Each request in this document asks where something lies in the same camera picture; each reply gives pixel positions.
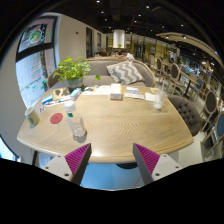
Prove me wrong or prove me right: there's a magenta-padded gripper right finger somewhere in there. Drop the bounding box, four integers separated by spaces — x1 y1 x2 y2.
132 142 184 186

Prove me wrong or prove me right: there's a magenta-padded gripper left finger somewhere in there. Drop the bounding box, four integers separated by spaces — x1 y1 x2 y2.
41 142 93 186

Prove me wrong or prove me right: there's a clear plastic water bottle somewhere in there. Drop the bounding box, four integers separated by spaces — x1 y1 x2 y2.
63 100 88 139

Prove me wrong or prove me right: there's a flat round red coaster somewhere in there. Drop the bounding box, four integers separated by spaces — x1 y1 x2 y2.
49 112 64 125

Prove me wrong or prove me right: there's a grey tufted chair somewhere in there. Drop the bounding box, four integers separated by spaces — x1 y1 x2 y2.
166 94 203 137

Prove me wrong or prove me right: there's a white pen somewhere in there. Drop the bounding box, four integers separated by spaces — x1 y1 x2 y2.
44 96 73 107

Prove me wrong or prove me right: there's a white paper cup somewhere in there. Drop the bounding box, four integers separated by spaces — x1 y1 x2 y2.
24 105 41 127

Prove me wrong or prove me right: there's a small blue white carton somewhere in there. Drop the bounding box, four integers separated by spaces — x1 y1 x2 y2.
69 87 83 101

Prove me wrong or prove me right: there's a flat blue white box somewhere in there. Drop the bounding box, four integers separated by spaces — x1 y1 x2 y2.
41 94 54 105

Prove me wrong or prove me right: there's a stack of leaflets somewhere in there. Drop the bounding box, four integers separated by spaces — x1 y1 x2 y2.
124 86 146 100

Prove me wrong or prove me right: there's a printed paper sheet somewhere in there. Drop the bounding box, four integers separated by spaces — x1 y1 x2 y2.
81 84 112 97

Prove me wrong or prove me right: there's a white rectangular box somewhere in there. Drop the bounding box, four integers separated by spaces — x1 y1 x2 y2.
109 83 123 101

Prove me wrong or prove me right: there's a group of round-backed chairs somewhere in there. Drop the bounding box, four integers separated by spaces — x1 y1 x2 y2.
151 56 224 158

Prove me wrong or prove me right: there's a green potted plant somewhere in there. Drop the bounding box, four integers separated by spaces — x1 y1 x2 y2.
52 55 102 89

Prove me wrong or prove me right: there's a grey chevron pillow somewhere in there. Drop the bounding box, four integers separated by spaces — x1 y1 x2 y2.
105 60 145 85

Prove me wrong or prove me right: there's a grey curved sofa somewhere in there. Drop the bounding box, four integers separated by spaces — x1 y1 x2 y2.
46 57 157 89

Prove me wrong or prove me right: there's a window with colourful decals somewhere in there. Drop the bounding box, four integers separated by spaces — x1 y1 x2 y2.
14 15 58 109

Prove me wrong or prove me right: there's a person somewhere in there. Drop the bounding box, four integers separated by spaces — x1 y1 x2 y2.
119 49 135 62

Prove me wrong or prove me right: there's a white cylindrical pillar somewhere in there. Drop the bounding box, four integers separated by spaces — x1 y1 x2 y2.
112 29 126 49

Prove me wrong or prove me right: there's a group of ceiling lights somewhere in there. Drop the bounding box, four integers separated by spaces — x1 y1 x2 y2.
93 0 188 39

